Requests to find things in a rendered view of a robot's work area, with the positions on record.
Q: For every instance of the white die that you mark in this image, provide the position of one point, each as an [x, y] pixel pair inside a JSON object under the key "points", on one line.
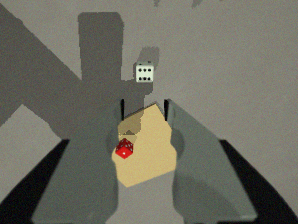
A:
{"points": [[144, 71]]}

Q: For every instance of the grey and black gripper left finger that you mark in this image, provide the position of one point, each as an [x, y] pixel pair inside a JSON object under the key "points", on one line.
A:
{"points": [[76, 182]]}

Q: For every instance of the red die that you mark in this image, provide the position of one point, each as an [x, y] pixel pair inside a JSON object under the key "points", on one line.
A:
{"points": [[124, 148]]}

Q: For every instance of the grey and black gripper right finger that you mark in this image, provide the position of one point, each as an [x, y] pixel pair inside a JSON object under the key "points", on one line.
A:
{"points": [[213, 183]]}

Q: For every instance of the tan flat mat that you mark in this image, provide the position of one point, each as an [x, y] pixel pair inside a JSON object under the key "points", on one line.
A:
{"points": [[153, 155]]}

